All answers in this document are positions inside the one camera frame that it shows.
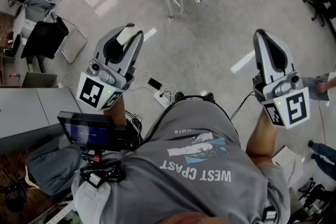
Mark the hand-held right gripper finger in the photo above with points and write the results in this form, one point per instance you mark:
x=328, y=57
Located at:
x=263, y=60
x=284, y=52

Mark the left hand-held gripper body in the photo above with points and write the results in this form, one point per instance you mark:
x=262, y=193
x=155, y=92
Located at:
x=113, y=86

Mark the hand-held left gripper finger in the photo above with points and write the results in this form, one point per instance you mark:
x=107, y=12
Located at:
x=101, y=47
x=135, y=55

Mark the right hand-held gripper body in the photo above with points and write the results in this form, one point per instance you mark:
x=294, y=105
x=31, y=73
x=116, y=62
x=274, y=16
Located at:
x=296, y=107

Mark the white foam block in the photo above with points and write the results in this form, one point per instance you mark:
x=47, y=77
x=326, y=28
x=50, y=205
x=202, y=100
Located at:
x=127, y=35

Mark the person's left forearm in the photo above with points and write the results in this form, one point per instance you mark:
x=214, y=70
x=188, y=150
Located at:
x=115, y=115

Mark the person's right forearm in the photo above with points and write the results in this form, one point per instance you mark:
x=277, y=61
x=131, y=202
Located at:
x=262, y=139

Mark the black smartphone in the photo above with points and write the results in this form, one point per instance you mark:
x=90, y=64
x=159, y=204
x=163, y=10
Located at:
x=155, y=83

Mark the white power strip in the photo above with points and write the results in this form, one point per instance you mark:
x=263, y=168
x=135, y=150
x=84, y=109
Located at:
x=162, y=99

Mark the white box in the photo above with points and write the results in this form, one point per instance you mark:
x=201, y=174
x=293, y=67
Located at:
x=286, y=160

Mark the black body-worn monitor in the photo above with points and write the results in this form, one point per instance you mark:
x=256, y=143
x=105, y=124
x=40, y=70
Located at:
x=86, y=133

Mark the person's dark shoe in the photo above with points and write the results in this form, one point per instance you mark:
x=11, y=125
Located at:
x=209, y=97
x=179, y=96

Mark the black office chair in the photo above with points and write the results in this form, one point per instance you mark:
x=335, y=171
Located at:
x=321, y=2
x=13, y=203
x=315, y=192

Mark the grey shelf unit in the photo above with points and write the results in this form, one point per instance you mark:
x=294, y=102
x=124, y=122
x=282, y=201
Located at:
x=39, y=80

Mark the white drawer cabinet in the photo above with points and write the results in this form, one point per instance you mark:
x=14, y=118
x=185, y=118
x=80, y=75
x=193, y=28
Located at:
x=27, y=31

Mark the grey desk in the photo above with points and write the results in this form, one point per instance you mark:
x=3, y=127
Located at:
x=26, y=112

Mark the grey jacket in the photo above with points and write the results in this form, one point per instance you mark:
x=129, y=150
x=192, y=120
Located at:
x=52, y=165

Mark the person's grey printed t-shirt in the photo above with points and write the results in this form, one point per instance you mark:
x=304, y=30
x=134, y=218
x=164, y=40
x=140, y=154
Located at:
x=157, y=191

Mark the black chair with metal frame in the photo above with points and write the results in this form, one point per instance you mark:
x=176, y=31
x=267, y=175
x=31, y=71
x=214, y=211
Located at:
x=42, y=36

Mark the black monitor mount clamp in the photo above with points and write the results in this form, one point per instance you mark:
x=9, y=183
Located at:
x=105, y=173

